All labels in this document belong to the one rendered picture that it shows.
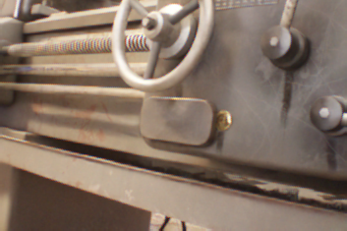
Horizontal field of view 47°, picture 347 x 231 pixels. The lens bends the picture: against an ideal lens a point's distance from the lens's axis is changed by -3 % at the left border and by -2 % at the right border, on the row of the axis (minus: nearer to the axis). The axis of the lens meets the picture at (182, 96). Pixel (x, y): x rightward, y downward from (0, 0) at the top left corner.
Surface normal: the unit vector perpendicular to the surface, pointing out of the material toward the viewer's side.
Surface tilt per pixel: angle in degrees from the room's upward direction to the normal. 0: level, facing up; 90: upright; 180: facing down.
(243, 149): 90
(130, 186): 90
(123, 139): 90
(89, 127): 90
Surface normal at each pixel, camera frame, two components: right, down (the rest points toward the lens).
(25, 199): 0.77, 0.04
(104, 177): -0.63, -0.15
